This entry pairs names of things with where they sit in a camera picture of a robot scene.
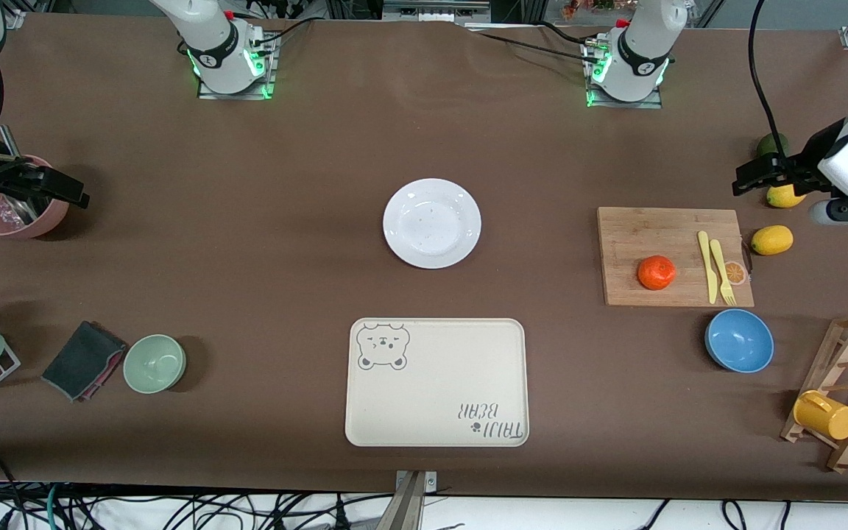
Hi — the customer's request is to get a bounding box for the blue bowl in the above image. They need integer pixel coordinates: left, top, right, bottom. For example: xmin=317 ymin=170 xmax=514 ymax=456
xmin=704 ymin=308 xmax=775 ymax=374

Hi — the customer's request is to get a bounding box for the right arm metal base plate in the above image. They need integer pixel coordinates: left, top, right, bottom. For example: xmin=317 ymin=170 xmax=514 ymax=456
xmin=197 ymin=33 xmax=278 ymax=101

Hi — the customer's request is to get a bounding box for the pink bowl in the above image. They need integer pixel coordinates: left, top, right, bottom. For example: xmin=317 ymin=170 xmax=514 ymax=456
xmin=0 ymin=155 xmax=71 ymax=239

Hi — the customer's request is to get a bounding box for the wooden peg rack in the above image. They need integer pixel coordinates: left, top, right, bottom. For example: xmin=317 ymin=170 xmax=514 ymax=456
xmin=780 ymin=311 xmax=848 ymax=473

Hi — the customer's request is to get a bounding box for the pale green bowl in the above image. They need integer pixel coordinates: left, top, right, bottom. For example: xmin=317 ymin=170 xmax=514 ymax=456
xmin=123 ymin=334 xmax=187 ymax=395

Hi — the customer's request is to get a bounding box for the yellow plastic knife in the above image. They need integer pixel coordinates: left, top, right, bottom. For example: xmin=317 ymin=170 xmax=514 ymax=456
xmin=697 ymin=230 xmax=719 ymax=305

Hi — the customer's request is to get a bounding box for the yellow plastic fork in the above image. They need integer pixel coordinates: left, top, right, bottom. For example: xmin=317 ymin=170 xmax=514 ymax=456
xmin=710 ymin=238 xmax=737 ymax=306

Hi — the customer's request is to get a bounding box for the metal scoop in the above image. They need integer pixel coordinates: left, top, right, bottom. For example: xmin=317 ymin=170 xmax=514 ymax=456
xmin=0 ymin=125 xmax=36 ymax=225

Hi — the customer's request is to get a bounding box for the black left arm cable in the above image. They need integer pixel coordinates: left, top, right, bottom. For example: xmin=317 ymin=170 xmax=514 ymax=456
xmin=747 ymin=0 xmax=788 ymax=160

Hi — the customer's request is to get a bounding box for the teal floor cable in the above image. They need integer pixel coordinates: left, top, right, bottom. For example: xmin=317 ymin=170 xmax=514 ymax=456
xmin=43 ymin=484 xmax=64 ymax=530

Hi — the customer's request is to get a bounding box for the yellow lemon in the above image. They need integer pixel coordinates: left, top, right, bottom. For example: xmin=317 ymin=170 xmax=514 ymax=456
xmin=751 ymin=225 xmax=794 ymax=256
xmin=766 ymin=184 xmax=808 ymax=209

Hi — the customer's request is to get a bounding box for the silver table edge bracket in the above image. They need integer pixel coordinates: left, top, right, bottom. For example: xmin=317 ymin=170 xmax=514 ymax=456
xmin=395 ymin=470 xmax=438 ymax=494

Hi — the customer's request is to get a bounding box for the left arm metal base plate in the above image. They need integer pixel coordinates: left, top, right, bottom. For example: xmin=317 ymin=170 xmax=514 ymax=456
xmin=582 ymin=37 xmax=664 ymax=110

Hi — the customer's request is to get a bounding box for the wooden cutting board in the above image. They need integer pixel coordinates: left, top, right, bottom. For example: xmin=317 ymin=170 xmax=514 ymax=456
xmin=597 ymin=207 xmax=755 ymax=308

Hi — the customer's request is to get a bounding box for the orange mandarin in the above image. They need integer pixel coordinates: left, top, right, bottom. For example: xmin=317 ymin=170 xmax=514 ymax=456
xmin=637 ymin=255 xmax=676 ymax=291

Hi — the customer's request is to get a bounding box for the cream bear print tray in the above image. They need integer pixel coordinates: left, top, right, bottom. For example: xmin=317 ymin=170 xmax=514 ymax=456
xmin=344 ymin=317 xmax=530 ymax=448

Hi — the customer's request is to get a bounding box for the yellow mug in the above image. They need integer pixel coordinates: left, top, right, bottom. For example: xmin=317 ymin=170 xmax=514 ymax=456
xmin=793 ymin=390 xmax=848 ymax=441

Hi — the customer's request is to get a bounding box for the white round plate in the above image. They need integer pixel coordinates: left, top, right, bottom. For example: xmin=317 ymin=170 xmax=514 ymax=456
xmin=383 ymin=178 xmax=482 ymax=269

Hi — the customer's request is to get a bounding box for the folded grey pink cloth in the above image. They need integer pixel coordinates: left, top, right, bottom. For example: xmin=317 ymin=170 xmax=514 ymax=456
xmin=41 ymin=320 xmax=129 ymax=403

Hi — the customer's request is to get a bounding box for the dark green avocado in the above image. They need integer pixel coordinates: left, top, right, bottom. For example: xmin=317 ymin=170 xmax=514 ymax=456
xmin=756 ymin=133 xmax=791 ymax=160

